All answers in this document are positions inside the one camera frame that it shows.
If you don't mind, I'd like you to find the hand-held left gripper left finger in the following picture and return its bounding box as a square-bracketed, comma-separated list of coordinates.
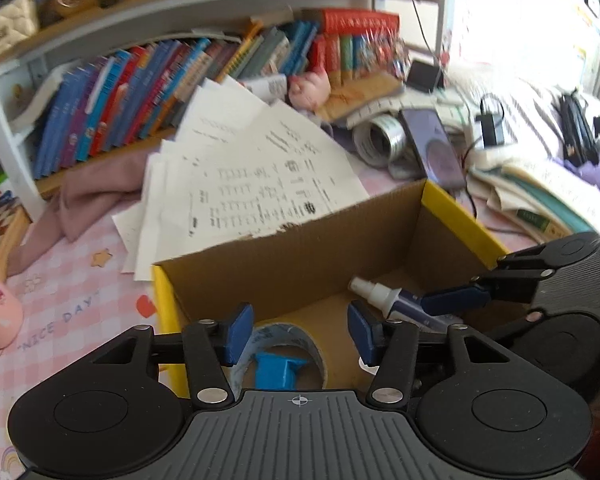
[90, 302, 256, 408]

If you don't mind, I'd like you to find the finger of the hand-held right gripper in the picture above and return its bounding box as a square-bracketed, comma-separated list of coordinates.
[420, 245, 556, 315]
[480, 312, 536, 348]

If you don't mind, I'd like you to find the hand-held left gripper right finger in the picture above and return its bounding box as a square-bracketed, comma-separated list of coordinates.
[346, 300, 511, 407]

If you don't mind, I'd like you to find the white and blue spray bottle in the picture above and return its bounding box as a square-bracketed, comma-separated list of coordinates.
[348, 276, 463, 333]

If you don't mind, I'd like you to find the yellow tape roll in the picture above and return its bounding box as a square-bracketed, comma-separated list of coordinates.
[225, 324, 328, 391]

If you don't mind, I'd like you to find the blue plastic toy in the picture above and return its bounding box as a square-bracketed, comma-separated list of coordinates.
[254, 352, 309, 391]

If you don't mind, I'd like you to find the yellow cardboard box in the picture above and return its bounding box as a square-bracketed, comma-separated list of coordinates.
[151, 178, 511, 401]

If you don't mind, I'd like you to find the pile of books and folders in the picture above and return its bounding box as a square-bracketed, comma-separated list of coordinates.
[467, 157, 600, 241]

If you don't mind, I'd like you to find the dark smartphone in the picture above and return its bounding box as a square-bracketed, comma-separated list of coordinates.
[399, 108, 467, 188]

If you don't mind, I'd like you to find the stack of printed papers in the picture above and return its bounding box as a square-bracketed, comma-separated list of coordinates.
[112, 77, 371, 281]

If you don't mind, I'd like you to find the black charger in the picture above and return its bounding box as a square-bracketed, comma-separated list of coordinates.
[475, 95, 506, 148]

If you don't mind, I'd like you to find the silver tape roll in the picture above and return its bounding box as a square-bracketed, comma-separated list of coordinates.
[352, 114, 408, 168]

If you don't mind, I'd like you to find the black backpack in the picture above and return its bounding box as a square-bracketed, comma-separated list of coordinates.
[560, 90, 600, 166]

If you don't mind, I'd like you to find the grey sofa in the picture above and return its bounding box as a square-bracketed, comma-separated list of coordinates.
[445, 60, 600, 171]

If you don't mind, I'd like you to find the small black device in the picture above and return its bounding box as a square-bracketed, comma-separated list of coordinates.
[406, 60, 443, 93]

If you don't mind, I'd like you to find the pink pig plush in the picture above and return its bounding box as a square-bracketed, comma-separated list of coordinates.
[287, 70, 332, 111]

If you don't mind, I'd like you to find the white tube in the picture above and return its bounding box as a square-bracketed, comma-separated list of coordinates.
[240, 74, 288, 101]

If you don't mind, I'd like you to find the checkered game box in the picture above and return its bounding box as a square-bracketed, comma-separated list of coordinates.
[0, 200, 31, 281]

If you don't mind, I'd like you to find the row of colourful books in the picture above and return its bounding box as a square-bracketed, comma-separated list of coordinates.
[30, 7, 406, 181]

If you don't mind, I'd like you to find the white framed wooden bookshelf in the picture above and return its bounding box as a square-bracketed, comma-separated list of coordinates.
[0, 0, 446, 221]

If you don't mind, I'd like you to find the white quilted bag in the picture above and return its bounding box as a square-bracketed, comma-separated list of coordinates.
[0, 0, 38, 58]

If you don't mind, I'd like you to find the white cable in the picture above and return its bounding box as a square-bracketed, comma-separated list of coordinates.
[395, 0, 448, 71]

